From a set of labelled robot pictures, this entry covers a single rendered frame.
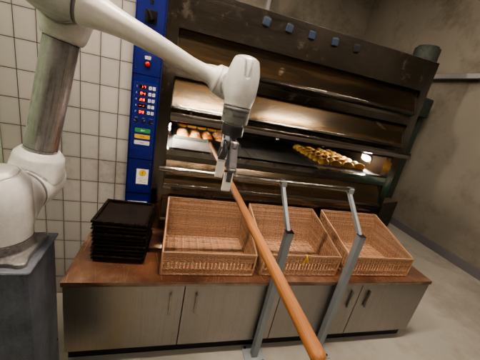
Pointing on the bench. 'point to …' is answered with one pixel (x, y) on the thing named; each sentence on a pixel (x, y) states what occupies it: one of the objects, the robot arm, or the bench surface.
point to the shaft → (316, 352)
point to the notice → (142, 176)
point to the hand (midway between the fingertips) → (221, 180)
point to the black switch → (151, 16)
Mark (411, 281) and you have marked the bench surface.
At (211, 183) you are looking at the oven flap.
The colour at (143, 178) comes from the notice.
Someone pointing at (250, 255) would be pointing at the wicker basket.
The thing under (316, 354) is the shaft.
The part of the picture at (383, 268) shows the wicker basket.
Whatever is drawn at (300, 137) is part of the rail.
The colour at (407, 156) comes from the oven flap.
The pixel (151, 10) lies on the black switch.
